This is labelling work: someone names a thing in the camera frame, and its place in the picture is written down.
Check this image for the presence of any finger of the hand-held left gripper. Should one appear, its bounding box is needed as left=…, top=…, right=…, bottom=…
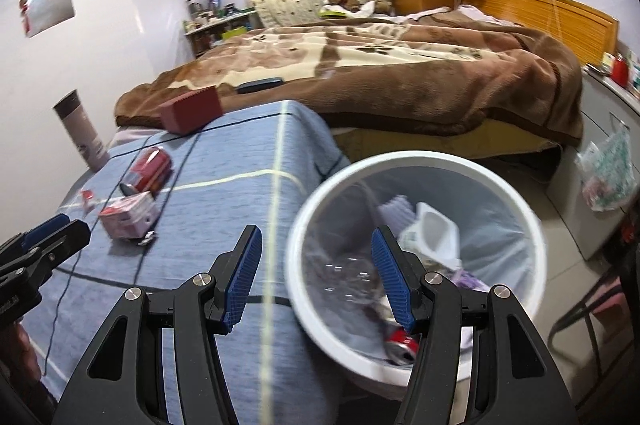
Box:
left=0, top=213, right=71, bottom=262
left=0, top=220, right=92, bottom=280

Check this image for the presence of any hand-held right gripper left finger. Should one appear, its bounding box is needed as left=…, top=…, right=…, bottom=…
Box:
left=59, top=225, right=264, bottom=425

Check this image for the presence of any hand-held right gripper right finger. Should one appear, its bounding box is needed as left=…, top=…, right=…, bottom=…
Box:
left=371, top=225, right=573, bottom=425

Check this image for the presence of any white yogurt cup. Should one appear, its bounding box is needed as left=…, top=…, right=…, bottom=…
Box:
left=400, top=202, right=463, bottom=268

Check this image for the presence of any white foam net sleeve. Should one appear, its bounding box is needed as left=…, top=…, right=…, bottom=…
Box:
left=377, top=195, right=418, bottom=231

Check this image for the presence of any red cartoon print can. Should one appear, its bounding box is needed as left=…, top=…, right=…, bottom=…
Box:
left=382, top=325, right=421, bottom=365

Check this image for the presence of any small purple carton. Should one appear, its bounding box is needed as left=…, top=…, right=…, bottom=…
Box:
left=452, top=267, right=493, bottom=293

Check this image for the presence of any white round trash bin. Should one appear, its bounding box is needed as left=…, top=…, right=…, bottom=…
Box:
left=287, top=151, right=546, bottom=401

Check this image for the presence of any person's left hand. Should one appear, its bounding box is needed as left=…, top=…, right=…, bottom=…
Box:
left=0, top=320, right=58, bottom=425

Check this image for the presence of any pink drink carton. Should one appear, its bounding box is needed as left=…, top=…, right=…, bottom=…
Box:
left=98, top=191, right=161, bottom=241

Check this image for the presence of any blue striped bed sheet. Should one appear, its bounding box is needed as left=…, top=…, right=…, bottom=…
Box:
left=20, top=101, right=351, bottom=425

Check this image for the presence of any grey thermos flask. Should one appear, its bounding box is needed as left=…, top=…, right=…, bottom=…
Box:
left=52, top=89, right=111, bottom=172

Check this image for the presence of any red drink can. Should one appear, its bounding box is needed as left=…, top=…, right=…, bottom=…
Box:
left=119, top=146, right=173, bottom=198

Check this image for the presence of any pink bed sheet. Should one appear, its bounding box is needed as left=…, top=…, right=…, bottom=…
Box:
left=112, top=127, right=168, bottom=148

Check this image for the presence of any yellow bed sheet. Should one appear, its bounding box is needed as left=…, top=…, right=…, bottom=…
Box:
left=335, top=120, right=561, bottom=166

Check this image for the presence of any dark red box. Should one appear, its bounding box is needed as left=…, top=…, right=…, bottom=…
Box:
left=159, top=86, right=224, bottom=136

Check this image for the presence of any brown patterned blanket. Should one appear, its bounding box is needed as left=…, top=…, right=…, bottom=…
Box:
left=115, top=7, right=586, bottom=148

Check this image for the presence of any dark metal chair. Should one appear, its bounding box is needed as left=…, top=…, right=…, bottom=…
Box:
left=547, top=225, right=640, bottom=406

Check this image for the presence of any green printed plastic bag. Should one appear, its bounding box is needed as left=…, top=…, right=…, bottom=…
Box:
left=575, top=125, right=638, bottom=212

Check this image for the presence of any white cluttered shelf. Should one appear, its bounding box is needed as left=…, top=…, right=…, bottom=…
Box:
left=182, top=7, right=263, bottom=58

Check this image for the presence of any grey bedside cabinet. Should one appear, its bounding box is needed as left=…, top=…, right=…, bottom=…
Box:
left=545, top=67, right=640, bottom=261

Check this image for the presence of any wooden headboard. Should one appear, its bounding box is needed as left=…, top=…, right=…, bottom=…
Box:
left=455, top=0, right=621, bottom=68

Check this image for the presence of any red bottle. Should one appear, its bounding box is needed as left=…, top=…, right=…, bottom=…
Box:
left=611, top=53, right=630, bottom=86

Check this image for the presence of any shiny wall poster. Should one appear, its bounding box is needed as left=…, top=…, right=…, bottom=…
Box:
left=19, top=0, right=76, bottom=38

